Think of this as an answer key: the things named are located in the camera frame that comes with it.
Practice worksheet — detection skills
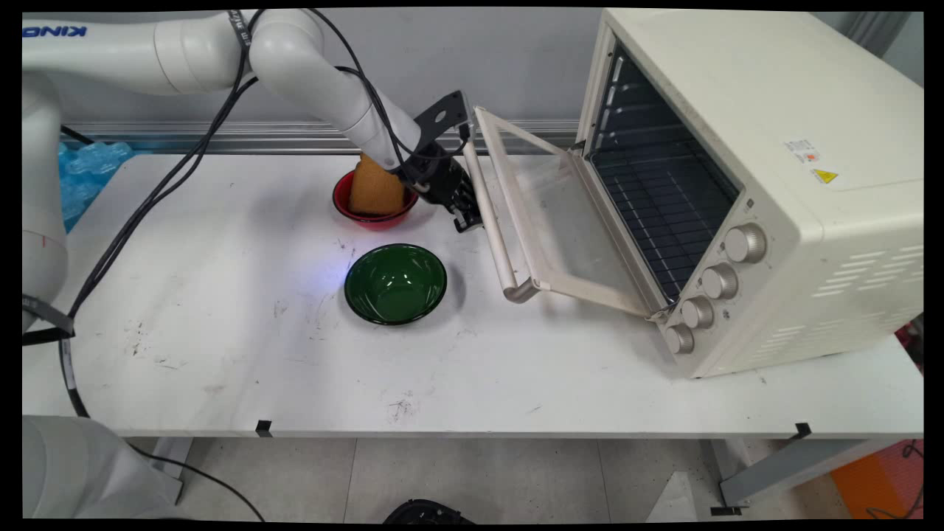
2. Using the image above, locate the long black robot cable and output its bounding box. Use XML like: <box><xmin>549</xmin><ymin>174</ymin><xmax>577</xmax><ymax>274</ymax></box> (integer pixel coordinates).
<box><xmin>58</xmin><ymin>9</ymin><xmax>266</xmax><ymax>523</ymax></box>

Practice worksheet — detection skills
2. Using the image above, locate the red bowl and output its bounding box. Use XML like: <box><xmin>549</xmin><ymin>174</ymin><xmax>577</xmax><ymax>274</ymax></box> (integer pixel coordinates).
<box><xmin>333</xmin><ymin>170</ymin><xmax>420</xmax><ymax>232</ymax></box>

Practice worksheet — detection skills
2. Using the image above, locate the aluminium profile rail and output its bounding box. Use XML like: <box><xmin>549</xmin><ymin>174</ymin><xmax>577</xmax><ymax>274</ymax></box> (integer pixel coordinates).
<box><xmin>60</xmin><ymin>120</ymin><xmax>580</xmax><ymax>155</ymax></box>

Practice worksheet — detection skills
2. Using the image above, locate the grey table leg with foot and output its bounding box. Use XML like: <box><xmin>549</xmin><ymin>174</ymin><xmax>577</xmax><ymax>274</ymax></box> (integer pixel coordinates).
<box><xmin>710</xmin><ymin>439</ymin><xmax>897</xmax><ymax>516</ymax></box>

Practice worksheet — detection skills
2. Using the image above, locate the blue bubble wrap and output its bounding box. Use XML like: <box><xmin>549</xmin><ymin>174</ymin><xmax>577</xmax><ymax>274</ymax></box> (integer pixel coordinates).
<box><xmin>59</xmin><ymin>142</ymin><xmax>135</xmax><ymax>234</ymax></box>

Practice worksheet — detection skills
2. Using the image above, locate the cream white toaster oven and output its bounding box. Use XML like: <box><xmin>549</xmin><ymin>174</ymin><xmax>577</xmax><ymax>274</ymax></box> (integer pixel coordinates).
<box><xmin>577</xmin><ymin>9</ymin><xmax>924</xmax><ymax>379</ymax></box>

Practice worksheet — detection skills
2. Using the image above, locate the looped black wrist cable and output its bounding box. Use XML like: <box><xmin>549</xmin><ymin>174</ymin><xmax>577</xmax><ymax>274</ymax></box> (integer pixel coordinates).
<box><xmin>305</xmin><ymin>9</ymin><xmax>470</xmax><ymax>172</ymax></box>

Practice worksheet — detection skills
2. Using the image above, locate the cream glass oven door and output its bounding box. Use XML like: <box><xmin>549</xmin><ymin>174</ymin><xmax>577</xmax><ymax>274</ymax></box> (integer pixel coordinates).
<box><xmin>463</xmin><ymin>105</ymin><xmax>668</xmax><ymax>322</ymax></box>

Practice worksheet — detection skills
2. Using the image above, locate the dark green bowl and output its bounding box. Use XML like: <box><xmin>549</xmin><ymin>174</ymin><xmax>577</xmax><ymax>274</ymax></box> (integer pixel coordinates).
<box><xmin>344</xmin><ymin>243</ymin><xmax>448</xmax><ymax>327</ymax></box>

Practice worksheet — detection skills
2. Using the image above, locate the metal wire oven rack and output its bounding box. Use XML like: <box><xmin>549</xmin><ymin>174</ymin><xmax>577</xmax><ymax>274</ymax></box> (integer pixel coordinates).
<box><xmin>594</xmin><ymin>144</ymin><xmax>738</xmax><ymax>302</ymax></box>

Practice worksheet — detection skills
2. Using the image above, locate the large silver oven knob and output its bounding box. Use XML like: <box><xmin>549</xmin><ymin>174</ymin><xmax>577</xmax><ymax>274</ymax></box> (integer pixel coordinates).
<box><xmin>725</xmin><ymin>224</ymin><xmax>768</xmax><ymax>264</ymax></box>

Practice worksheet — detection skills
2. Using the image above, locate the black round floor object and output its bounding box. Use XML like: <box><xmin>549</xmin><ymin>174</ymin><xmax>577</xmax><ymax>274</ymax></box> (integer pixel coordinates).
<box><xmin>383</xmin><ymin>499</ymin><xmax>476</xmax><ymax>526</ymax></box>

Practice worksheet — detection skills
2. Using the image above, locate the brown bread slice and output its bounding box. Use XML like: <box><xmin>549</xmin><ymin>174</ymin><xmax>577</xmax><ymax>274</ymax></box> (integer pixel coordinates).
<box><xmin>349</xmin><ymin>153</ymin><xmax>407</xmax><ymax>216</ymax></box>

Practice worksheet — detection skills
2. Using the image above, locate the orange floor mat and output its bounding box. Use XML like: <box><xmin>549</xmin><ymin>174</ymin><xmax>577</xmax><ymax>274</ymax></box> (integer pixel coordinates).
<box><xmin>830</xmin><ymin>440</ymin><xmax>924</xmax><ymax>521</ymax></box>

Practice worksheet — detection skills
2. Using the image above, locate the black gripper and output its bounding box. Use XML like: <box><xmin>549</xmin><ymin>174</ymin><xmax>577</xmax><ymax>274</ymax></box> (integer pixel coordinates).
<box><xmin>400</xmin><ymin>145</ymin><xmax>485</xmax><ymax>234</ymax></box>

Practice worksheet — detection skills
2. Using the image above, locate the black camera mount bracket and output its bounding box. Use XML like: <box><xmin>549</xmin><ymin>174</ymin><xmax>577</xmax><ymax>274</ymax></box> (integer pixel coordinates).
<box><xmin>413</xmin><ymin>91</ymin><xmax>473</xmax><ymax>142</ymax></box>

